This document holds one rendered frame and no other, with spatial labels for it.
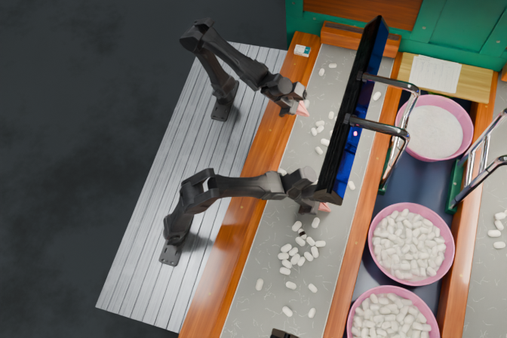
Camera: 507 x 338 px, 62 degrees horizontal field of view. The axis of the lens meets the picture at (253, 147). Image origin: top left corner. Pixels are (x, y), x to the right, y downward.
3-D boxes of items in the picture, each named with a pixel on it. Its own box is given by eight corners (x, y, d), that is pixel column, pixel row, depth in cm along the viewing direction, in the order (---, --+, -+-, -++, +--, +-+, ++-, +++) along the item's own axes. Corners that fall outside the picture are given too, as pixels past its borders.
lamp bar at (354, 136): (312, 198, 117) (313, 189, 110) (364, 27, 140) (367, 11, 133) (341, 207, 115) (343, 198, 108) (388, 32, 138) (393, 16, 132)
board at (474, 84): (395, 84, 161) (395, 82, 160) (403, 53, 167) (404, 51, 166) (487, 104, 154) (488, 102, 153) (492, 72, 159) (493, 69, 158)
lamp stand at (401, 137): (332, 181, 157) (342, 123, 116) (345, 135, 164) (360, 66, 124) (383, 195, 152) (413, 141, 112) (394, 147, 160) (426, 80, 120)
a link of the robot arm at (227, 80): (238, 87, 168) (202, 23, 143) (228, 99, 165) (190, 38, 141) (226, 83, 171) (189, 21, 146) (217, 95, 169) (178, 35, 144)
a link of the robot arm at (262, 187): (281, 169, 133) (193, 167, 116) (290, 195, 129) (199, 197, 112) (262, 185, 142) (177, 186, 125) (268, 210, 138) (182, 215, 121)
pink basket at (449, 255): (370, 291, 139) (375, 287, 130) (359, 213, 151) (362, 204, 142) (453, 287, 137) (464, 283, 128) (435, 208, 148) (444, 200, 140)
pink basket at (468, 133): (415, 181, 153) (422, 171, 145) (377, 124, 165) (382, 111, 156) (479, 152, 156) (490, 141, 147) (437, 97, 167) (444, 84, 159)
